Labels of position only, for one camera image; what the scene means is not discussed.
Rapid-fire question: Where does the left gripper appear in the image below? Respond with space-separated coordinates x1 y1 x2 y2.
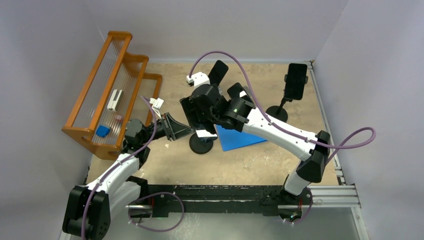
140 112 194 145

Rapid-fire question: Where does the black round-base phone stand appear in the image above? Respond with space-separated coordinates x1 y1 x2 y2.
189 134 214 155

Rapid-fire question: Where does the black smartphone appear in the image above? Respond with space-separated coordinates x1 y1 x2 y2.
193 122 218 138

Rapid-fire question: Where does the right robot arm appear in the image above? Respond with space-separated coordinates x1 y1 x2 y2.
179 83 330 204

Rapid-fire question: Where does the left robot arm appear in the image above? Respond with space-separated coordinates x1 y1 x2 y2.
62 113 195 240

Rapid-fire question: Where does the black phone on white stand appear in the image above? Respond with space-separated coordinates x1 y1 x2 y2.
208 60 229 86

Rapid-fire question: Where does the black phone on wooden stand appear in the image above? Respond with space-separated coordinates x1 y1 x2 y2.
227 82 255 104

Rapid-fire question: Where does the tall black phone stand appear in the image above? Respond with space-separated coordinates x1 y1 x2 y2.
265 93 296 122

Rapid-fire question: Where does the black phone on tall stand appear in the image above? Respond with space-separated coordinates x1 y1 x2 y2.
283 63 308 101

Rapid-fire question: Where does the blue mat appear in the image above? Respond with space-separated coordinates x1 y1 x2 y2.
216 125 267 152

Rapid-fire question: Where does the small pink-capped bottle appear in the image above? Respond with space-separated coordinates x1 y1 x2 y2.
114 114 124 122

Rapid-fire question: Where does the white rectangular device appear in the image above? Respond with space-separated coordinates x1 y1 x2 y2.
106 89 124 112

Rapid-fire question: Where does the blue small block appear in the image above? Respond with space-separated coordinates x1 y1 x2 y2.
95 125 111 138

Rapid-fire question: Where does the orange wooden rack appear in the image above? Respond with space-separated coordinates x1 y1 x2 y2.
62 31 163 161

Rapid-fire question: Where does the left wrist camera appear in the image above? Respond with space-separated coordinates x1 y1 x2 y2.
149 98 164 119

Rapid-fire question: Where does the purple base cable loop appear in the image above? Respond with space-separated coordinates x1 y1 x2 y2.
127 191 186 233

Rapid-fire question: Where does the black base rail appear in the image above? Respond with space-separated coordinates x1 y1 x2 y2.
73 184 361 226

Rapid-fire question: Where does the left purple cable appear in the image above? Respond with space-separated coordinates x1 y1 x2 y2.
80 96 158 240

